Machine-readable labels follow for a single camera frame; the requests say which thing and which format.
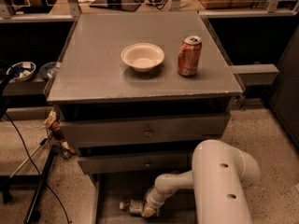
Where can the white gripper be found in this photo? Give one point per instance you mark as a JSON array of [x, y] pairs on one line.
[[151, 202]]

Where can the clear plastic bottle white label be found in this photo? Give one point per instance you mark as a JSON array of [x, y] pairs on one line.
[[133, 207]]

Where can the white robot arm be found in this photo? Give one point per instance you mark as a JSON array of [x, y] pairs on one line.
[[218, 177]]

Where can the grey open bottom drawer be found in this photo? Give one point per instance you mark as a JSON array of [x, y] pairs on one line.
[[125, 186]]

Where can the grey middle drawer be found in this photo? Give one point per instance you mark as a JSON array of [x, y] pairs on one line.
[[135, 161]]

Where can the grey top drawer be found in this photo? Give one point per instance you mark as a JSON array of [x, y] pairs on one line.
[[116, 132]]

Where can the grey drawer cabinet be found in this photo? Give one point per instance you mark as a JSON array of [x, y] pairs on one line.
[[95, 84]]

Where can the small clutter pile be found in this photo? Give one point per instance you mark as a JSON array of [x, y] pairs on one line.
[[52, 124]]

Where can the white paper bowl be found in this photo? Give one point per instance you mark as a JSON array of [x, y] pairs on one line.
[[142, 57]]

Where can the orange soda can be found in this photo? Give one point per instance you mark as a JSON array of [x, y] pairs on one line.
[[188, 55]]

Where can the dark glass bowl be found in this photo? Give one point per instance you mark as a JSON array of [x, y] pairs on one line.
[[49, 70]]

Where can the white bowl with items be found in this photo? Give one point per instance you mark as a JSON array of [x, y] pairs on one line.
[[22, 71]]

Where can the black tripod stand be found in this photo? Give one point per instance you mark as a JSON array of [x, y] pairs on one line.
[[34, 182]]

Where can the black monitor stand base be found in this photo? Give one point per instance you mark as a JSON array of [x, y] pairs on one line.
[[120, 5]]

